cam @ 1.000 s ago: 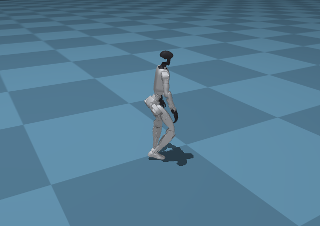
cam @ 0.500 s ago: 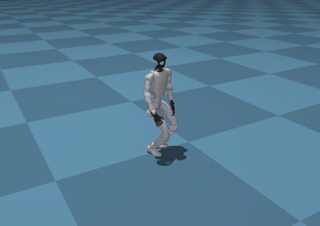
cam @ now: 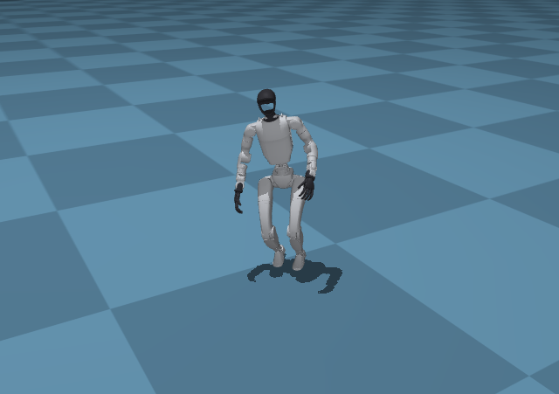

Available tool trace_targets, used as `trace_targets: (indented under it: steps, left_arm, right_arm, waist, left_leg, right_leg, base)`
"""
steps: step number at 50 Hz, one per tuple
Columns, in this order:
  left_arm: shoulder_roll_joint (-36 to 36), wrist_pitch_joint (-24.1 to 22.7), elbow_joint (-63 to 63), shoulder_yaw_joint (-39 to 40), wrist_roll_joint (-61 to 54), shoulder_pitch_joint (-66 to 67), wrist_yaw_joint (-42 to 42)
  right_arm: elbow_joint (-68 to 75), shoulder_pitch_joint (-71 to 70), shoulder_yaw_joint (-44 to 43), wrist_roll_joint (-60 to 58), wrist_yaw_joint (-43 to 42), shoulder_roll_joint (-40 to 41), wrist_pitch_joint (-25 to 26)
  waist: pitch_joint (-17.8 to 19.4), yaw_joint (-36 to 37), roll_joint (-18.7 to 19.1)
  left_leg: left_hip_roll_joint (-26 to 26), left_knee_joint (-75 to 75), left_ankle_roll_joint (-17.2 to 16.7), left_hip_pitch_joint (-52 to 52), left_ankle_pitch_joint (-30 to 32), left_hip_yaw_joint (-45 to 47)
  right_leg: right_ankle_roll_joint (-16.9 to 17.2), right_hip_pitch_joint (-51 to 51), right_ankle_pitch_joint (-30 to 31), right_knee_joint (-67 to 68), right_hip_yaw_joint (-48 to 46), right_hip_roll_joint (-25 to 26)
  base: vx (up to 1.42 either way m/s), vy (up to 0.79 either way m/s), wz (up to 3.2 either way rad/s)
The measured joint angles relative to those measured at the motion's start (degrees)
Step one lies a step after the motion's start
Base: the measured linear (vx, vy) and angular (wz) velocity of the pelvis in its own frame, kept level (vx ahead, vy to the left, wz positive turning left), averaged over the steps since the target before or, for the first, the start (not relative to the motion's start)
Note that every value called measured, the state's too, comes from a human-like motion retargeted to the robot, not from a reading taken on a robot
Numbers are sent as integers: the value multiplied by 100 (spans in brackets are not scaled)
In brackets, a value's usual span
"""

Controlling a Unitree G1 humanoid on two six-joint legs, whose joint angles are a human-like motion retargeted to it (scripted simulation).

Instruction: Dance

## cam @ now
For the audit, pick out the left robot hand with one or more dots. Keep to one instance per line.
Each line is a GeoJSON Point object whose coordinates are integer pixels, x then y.
{"type": "Point", "coordinates": [308, 186]}

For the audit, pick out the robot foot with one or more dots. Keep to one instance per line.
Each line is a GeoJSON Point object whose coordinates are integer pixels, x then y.
{"type": "Point", "coordinates": [279, 257]}
{"type": "Point", "coordinates": [299, 261]}

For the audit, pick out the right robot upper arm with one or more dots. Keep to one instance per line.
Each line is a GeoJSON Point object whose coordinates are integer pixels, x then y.
{"type": "Point", "coordinates": [246, 144]}

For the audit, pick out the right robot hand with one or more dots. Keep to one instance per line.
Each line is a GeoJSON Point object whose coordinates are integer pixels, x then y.
{"type": "Point", "coordinates": [238, 190]}

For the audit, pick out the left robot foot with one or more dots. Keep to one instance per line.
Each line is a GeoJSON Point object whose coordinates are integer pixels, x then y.
{"type": "Point", "coordinates": [299, 261]}

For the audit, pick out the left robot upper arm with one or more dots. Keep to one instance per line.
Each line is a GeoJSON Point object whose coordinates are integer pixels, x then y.
{"type": "Point", "coordinates": [296, 123]}

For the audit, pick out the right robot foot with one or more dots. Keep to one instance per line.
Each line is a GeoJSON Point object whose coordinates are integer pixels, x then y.
{"type": "Point", "coordinates": [279, 257]}

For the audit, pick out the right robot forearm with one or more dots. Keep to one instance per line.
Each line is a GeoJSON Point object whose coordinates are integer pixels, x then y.
{"type": "Point", "coordinates": [241, 172]}

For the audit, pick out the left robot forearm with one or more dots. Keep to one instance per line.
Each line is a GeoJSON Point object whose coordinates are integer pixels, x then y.
{"type": "Point", "coordinates": [312, 159]}

